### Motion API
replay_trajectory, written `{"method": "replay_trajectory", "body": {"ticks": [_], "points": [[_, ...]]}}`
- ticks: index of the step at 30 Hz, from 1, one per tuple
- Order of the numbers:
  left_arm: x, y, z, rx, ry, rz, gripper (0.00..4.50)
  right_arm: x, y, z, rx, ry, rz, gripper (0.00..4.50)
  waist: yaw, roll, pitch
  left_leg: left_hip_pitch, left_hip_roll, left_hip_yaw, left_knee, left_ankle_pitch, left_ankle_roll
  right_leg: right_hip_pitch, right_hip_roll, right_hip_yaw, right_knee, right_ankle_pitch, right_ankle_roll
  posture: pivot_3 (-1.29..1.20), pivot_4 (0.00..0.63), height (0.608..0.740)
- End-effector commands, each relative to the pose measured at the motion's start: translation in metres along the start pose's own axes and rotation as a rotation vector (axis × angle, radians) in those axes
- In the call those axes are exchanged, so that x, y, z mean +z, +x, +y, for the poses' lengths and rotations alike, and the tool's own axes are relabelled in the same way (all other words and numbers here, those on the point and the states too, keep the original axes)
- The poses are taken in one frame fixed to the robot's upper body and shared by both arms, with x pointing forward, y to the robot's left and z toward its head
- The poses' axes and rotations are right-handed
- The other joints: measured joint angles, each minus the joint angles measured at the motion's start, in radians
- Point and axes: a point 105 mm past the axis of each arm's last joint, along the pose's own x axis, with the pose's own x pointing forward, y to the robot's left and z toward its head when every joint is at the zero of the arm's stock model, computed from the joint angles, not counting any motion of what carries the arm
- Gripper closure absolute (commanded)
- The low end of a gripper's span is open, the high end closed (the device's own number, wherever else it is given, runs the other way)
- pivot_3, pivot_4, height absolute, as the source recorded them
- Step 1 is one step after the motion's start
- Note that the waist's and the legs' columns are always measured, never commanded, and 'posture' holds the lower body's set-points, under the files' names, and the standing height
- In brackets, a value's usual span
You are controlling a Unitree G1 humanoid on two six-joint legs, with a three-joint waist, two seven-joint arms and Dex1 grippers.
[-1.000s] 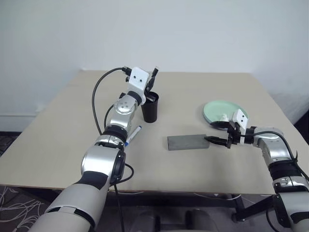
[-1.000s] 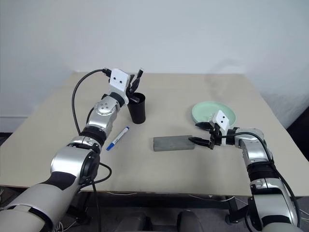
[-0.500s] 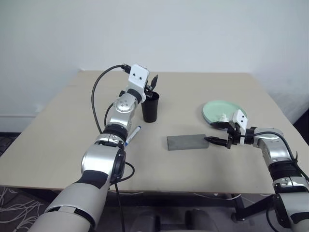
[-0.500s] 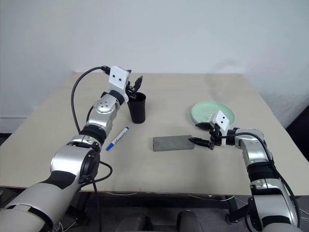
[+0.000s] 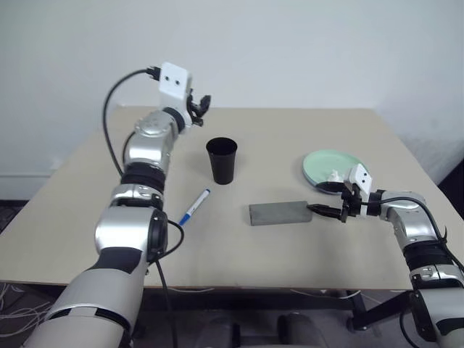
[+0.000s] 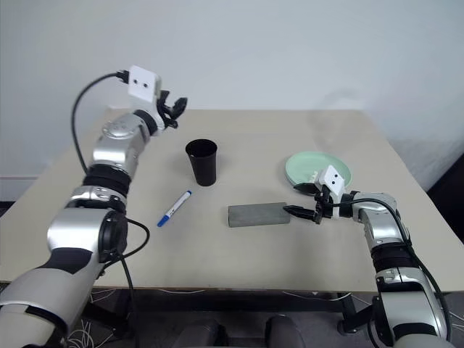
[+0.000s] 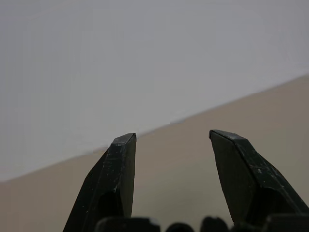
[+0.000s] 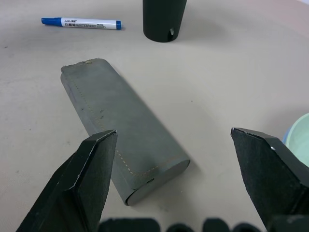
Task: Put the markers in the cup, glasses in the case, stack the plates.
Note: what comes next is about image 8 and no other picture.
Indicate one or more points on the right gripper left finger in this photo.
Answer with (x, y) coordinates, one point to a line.
(79, 188)

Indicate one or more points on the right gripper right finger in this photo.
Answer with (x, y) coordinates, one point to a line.
(272, 174)

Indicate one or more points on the light green plate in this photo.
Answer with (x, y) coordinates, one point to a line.
(300, 137)

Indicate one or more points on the grey glasses case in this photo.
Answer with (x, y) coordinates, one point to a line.
(125, 125)

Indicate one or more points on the white marker with blue cap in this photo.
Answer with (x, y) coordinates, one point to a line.
(84, 23)

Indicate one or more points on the black plastic cup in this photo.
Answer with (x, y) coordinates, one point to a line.
(164, 19)

